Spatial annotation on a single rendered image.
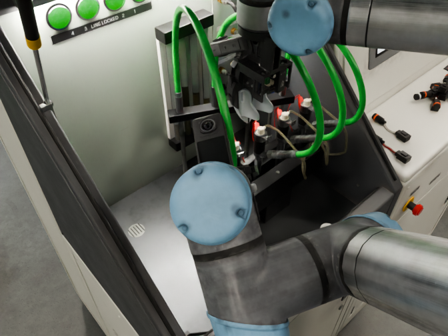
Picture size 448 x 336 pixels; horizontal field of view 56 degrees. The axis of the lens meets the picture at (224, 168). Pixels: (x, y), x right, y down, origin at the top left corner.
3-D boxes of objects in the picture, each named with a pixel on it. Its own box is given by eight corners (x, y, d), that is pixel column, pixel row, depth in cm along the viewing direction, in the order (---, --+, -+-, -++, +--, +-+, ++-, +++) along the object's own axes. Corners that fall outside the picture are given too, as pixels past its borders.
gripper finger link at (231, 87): (232, 112, 79) (233, 71, 72) (227, 108, 79) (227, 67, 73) (250, 102, 81) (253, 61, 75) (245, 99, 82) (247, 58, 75)
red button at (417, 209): (413, 222, 122) (419, 211, 118) (400, 214, 124) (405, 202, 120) (422, 213, 124) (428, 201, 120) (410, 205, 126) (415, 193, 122)
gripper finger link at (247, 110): (253, 140, 81) (255, 101, 74) (231, 125, 84) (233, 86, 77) (264, 133, 82) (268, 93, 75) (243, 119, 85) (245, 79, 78)
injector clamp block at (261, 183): (231, 249, 109) (232, 211, 98) (206, 225, 114) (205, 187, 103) (317, 183, 124) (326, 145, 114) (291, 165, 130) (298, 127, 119)
